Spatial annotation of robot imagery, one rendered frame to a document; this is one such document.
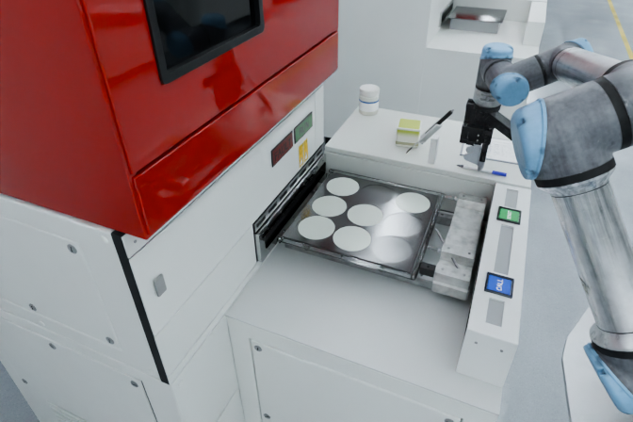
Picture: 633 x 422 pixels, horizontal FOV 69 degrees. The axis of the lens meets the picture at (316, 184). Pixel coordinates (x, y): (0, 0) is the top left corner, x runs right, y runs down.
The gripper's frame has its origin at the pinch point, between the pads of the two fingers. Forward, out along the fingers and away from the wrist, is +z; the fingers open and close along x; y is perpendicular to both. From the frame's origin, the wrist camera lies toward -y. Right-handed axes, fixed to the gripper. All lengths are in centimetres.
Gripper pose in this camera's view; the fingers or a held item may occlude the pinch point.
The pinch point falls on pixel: (481, 166)
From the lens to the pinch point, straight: 141.3
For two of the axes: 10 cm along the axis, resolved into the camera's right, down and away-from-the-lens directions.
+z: 0.4, 8.1, 5.9
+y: -9.2, -2.0, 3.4
